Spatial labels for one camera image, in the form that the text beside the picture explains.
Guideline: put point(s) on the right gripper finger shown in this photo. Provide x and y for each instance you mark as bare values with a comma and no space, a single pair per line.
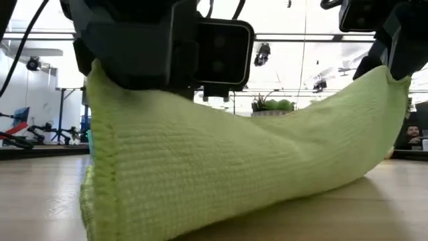
413,65
368,66

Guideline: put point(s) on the lime microfiber towel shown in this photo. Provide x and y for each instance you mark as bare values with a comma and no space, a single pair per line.
200,167

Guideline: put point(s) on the black background robot arm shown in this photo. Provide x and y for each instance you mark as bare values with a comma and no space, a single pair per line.
36,132

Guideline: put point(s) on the person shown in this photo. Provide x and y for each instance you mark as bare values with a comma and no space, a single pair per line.
413,135

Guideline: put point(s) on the succulent in patterned pot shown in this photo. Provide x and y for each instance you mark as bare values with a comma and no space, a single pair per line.
274,105

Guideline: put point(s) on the background computer monitor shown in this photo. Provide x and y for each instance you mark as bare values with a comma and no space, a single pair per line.
21,115

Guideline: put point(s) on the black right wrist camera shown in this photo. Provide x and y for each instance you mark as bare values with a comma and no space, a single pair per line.
364,15

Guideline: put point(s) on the black overhead frame beam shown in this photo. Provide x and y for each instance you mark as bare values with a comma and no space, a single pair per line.
301,37

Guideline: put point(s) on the black background frame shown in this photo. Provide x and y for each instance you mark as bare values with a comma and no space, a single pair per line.
61,110

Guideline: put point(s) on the black hanging camera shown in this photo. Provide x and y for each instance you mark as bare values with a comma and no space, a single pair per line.
262,55

